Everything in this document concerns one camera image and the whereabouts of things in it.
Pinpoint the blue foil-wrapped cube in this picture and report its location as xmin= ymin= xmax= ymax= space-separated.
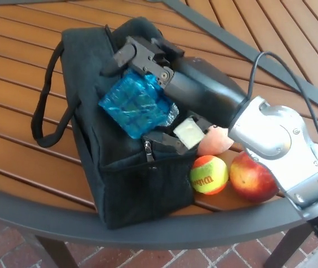
xmin=98 ymin=69 xmax=179 ymax=140

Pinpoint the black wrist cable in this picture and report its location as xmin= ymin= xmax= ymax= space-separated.
xmin=247 ymin=51 xmax=318 ymax=149

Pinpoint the black insulated lunch bag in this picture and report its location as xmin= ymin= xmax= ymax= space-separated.
xmin=32 ymin=17 xmax=201 ymax=230

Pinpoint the red apple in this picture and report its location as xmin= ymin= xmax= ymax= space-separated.
xmin=229 ymin=152 xmax=281 ymax=203

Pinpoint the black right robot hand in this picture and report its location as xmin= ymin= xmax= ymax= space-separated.
xmin=99 ymin=35 xmax=251 ymax=154

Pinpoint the peach dumpling plush with sunglasses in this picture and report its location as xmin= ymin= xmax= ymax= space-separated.
xmin=197 ymin=125 xmax=232 ymax=156

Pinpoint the yellow orange tennis ball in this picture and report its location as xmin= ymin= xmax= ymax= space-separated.
xmin=189 ymin=155 xmax=229 ymax=195

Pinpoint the dark metal table leg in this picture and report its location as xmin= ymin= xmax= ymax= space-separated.
xmin=34 ymin=236 xmax=74 ymax=268
xmin=264 ymin=223 xmax=317 ymax=268

